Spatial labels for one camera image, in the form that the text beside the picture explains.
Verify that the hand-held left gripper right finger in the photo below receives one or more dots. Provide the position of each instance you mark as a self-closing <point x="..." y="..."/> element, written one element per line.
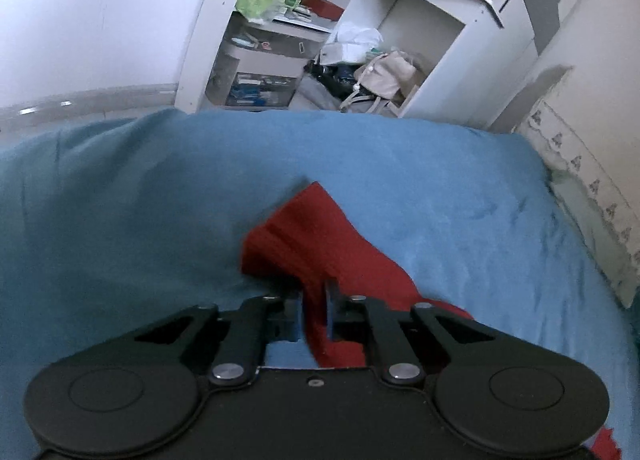
<point x="331" y="314"/>

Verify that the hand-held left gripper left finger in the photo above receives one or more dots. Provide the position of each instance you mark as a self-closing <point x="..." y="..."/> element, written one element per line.
<point x="295" y="316"/>

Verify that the red small garment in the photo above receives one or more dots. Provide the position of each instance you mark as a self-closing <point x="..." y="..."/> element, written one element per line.
<point x="320" y="240"/>

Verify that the blue bed blanket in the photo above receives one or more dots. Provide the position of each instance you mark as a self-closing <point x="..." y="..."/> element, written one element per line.
<point x="150" y="200"/>

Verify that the clear plastic drawer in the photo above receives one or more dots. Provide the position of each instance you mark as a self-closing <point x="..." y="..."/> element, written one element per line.
<point x="258" y="89"/>

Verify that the black bag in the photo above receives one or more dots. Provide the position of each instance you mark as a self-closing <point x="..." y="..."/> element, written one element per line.
<point x="332" y="76"/>

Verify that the beige backpack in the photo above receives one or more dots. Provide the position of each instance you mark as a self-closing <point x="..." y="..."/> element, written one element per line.
<point x="381" y="76"/>

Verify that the white plastic bag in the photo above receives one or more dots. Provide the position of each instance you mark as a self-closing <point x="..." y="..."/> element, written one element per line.
<point x="357" y="36"/>

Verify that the patterned white pillow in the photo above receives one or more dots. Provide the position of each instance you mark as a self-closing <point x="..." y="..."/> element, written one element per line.
<point x="585" y="175"/>

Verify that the white shelf unit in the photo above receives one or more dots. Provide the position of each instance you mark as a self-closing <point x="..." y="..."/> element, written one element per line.
<point x="360" y="25"/>

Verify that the red box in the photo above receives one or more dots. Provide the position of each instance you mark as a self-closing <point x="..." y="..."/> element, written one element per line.
<point x="323" y="6"/>

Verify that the green plastic bag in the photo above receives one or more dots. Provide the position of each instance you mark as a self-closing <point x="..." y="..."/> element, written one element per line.
<point x="258" y="1"/>

